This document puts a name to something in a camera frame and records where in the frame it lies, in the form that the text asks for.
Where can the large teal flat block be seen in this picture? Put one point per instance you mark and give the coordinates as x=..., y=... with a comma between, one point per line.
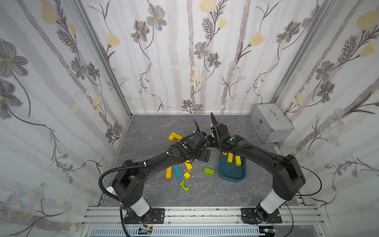
x=177, y=171

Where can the short yellow rectangular block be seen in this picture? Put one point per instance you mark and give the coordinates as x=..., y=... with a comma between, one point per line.
x=238, y=161

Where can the green arch block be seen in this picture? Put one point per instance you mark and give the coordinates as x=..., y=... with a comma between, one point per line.
x=184, y=187

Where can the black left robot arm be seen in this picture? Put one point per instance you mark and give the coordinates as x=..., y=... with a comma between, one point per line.
x=129, y=182

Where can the white cable tray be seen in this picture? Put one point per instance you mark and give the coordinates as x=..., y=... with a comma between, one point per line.
x=216, y=231

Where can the yellow chunky block far left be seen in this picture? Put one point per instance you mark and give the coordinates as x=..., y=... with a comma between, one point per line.
x=171, y=138

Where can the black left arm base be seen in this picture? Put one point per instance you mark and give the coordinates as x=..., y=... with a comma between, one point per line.
x=153, y=216

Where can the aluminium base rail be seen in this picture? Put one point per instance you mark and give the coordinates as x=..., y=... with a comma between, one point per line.
x=289, y=221

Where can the silver aluminium first aid case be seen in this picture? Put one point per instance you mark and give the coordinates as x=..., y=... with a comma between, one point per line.
x=270, y=123

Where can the flat yellow rectangular block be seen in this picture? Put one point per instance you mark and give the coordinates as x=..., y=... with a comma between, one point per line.
x=188, y=165

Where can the small yellow block front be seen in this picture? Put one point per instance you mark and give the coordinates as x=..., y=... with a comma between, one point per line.
x=187, y=176

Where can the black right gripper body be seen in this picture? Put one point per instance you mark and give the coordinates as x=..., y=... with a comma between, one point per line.
x=218, y=130

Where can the green rectangular block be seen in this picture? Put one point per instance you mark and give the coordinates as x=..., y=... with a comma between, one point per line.
x=209, y=171

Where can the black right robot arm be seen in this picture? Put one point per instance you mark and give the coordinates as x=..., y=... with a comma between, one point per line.
x=287, y=176

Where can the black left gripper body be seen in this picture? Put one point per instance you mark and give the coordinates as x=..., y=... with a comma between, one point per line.
x=202, y=145

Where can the teal plastic bin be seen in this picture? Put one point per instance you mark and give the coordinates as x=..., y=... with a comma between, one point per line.
x=231, y=172

